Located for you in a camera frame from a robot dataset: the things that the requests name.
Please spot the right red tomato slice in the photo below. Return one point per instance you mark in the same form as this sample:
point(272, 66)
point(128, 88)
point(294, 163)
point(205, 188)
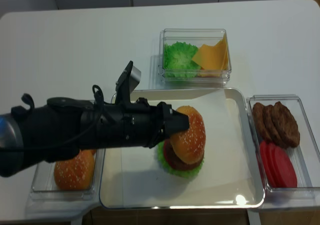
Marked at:
point(284, 172)

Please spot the white metal tray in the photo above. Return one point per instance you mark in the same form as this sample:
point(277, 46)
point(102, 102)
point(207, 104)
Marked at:
point(111, 195)

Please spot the brown patty in bin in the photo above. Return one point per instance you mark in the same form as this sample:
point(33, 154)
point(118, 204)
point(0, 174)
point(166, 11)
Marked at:
point(268, 122)
point(257, 113)
point(286, 125)

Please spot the sesame bun at edge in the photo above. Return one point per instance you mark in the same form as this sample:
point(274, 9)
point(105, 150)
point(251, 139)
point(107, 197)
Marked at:
point(76, 173)

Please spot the back yellow cheese slice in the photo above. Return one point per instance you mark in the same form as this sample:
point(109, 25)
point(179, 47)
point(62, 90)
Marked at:
point(222, 53)

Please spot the yellow cheese slice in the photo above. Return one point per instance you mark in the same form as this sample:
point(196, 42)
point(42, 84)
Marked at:
point(205, 57)
point(222, 53)

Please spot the sesame bun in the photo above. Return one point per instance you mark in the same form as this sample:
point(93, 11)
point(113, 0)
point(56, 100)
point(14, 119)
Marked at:
point(76, 173)
point(189, 145)

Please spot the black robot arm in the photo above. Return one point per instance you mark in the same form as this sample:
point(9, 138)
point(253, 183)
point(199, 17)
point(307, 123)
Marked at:
point(63, 127)

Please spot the red tomato slice on stack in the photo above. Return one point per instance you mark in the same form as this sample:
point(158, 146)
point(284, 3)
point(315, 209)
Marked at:
point(169, 154)

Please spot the brown burger patty on stack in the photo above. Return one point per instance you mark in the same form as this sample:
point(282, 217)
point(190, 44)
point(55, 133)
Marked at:
point(182, 166)

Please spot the front yellow cheese slice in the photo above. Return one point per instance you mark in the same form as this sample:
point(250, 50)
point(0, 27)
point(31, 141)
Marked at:
point(205, 57)

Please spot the left red tomato slice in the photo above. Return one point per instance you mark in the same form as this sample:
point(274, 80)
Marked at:
point(262, 148)

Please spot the left brown patty in bin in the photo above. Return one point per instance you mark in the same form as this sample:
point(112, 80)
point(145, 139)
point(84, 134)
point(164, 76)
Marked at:
point(257, 113)

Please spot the clear bin lettuce and cheese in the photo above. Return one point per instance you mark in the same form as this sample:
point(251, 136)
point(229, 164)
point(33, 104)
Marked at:
point(196, 37)

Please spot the sesame top bun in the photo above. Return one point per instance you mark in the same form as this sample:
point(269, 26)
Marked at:
point(189, 145)

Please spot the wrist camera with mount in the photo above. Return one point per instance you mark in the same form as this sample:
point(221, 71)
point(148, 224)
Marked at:
point(127, 82)

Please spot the middle brown patty in bin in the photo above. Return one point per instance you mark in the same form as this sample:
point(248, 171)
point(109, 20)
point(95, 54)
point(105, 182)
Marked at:
point(268, 122)

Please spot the middle red tomato slice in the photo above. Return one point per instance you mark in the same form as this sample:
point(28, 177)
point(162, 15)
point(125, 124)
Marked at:
point(271, 172)

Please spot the green lettuce pile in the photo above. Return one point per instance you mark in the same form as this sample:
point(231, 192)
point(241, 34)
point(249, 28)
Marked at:
point(178, 61)

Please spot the green lettuce leaf on stack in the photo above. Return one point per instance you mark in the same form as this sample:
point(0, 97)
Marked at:
point(165, 166)

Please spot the clear bin patties and tomatoes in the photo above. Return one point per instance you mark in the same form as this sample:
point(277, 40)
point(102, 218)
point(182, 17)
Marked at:
point(305, 158)

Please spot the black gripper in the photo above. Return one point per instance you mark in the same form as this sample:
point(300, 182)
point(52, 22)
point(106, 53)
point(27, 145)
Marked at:
point(139, 125)

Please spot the clear bin with buns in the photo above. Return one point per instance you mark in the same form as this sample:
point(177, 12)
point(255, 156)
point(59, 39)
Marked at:
point(44, 188)

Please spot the right brown patty in bin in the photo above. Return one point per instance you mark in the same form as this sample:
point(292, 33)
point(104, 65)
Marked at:
point(286, 125)

